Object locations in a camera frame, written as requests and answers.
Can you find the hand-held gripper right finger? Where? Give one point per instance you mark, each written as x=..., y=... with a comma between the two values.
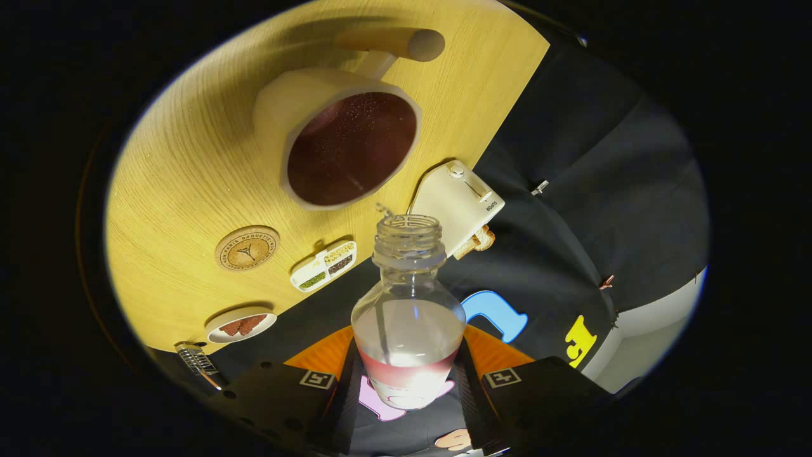
x=471, y=406

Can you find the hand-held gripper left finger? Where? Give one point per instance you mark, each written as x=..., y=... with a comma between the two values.
x=346, y=406

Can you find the clear juice bottle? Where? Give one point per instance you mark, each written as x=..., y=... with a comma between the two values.
x=409, y=330

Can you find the round cork coaster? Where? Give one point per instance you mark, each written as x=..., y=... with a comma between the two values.
x=246, y=249

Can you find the red meat slice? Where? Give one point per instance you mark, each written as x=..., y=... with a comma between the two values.
x=229, y=328
x=254, y=324

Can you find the white divided seasoning dish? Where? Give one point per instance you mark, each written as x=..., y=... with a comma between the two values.
x=323, y=266

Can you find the white round plate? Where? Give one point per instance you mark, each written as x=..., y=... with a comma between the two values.
x=219, y=333

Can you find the toast slice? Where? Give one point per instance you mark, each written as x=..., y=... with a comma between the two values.
x=485, y=237
x=468, y=247

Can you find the red cloth clip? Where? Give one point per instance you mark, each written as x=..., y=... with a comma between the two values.
x=607, y=282

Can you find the white toaster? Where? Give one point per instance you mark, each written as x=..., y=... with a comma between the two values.
x=460, y=203

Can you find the silver cloth clip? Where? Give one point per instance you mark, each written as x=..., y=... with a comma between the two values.
x=540, y=187

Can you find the black backdrop cloth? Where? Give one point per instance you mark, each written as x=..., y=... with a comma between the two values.
x=571, y=158

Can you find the wooden table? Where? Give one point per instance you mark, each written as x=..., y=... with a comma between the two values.
x=190, y=158

